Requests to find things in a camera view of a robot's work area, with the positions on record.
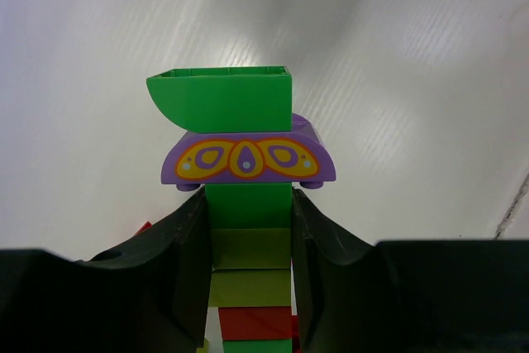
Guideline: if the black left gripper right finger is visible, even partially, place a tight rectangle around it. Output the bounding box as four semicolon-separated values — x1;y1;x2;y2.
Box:
292;190;528;352

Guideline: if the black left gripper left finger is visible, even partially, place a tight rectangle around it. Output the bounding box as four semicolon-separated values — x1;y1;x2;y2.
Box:
1;191;212;352

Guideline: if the lime curved lego brick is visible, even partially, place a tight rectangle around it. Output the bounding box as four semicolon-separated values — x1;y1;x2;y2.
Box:
208;269;292;312

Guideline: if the green square lego brick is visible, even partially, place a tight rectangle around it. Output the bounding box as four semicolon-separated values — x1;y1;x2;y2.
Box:
205;183;293;229

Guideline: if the purple butterfly lego brick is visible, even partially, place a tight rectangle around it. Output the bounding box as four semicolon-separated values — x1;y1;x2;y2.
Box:
161;113;336;191

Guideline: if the green curved lego brick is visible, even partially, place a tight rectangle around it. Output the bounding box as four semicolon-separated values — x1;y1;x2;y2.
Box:
146;66;293;133

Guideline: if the red small lego brick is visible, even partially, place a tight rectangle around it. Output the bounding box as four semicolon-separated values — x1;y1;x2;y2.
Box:
218;306;294;341

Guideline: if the green small lego brick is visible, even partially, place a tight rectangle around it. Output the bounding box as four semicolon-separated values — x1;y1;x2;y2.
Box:
222;339;293;353

